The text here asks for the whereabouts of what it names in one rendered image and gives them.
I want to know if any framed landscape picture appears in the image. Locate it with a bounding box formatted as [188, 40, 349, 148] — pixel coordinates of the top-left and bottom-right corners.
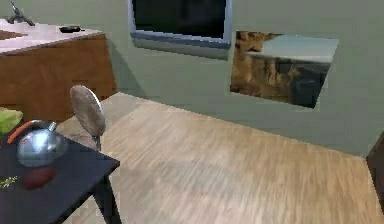
[229, 30, 340, 109]

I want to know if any grey framed window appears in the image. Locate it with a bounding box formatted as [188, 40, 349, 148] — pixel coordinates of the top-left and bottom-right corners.
[126, 0, 234, 62]

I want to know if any dark sink faucet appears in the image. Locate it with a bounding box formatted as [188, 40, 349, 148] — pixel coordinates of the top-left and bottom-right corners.
[4, 0, 36, 27]

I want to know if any black table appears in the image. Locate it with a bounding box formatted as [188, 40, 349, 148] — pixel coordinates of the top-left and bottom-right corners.
[0, 131, 123, 224]

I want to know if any brown kitchen counter cabinet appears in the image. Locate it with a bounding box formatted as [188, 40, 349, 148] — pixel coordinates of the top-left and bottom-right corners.
[0, 18, 117, 123]

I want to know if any small green herb sprig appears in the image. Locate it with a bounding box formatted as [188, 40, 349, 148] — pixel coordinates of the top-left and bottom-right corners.
[0, 175, 19, 190]

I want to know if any grey round back chair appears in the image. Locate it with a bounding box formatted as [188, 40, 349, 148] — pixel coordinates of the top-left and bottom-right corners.
[69, 84, 107, 153]

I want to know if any dark brown furniture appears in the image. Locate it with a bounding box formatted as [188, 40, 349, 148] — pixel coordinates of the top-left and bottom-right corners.
[365, 131, 384, 214]

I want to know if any black pan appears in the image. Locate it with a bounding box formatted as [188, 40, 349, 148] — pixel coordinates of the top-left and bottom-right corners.
[58, 25, 86, 34]

